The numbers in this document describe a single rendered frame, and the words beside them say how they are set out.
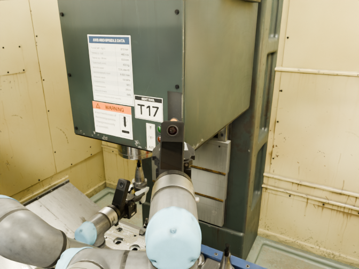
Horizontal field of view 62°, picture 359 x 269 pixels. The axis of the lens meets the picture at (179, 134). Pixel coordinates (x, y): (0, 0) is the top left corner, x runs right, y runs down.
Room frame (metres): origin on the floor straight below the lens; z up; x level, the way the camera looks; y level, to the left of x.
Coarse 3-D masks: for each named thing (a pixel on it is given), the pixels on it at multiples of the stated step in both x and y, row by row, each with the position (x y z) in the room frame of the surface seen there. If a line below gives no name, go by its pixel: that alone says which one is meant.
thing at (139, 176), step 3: (141, 165) 1.12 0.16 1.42; (138, 168) 1.10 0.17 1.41; (141, 168) 1.11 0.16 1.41; (135, 171) 1.11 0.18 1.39; (138, 171) 1.10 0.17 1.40; (141, 171) 1.11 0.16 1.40; (135, 174) 1.11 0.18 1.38; (138, 174) 1.10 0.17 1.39; (141, 174) 1.10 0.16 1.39; (135, 177) 1.10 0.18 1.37; (138, 177) 1.10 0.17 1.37; (141, 177) 1.10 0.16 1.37; (135, 180) 1.10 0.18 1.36; (138, 180) 1.10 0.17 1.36; (141, 180) 1.10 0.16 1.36; (144, 180) 1.11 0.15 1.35
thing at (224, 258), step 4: (224, 256) 0.74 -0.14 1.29; (228, 256) 0.74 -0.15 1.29; (224, 260) 0.74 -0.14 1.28; (228, 260) 0.73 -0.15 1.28; (220, 264) 0.75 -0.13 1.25; (224, 264) 0.73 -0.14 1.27; (228, 264) 0.73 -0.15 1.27; (220, 268) 0.74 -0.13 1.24; (224, 268) 0.73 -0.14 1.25; (228, 268) 0.73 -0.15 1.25
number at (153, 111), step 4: (148, 104) 0.84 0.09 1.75; (152, 104) 0.83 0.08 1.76; (156, 104) 0.82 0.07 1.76; (148, 108) 0.84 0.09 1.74; (152, 108) 0.83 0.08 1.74; (156, 108) 0.82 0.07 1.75; (160, 108) 0.82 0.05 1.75; (148, 112) 0.84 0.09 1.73; (152, 112) 0.83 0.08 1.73; (156, 112) 0.82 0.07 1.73; (160, 112) 0.82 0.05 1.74; (148, 116) 0.84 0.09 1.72; (152, 116) 0.83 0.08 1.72; (156, 116) 0.82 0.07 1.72; (160, 116) 0.82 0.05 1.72
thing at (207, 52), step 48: (96, 0) 0.92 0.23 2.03; (144, 0) 0.84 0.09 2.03; (192, 0) 0.81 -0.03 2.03; (240, 0) 1.14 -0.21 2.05; (144, 48) 0.84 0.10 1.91; (192, 48) 0.82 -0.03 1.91; (240, 48) 1.17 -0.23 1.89; (192, 96) 0.82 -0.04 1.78; (240, 96) 1.21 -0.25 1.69; (144, 144) 0.85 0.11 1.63; (192, 144) 0.83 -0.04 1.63
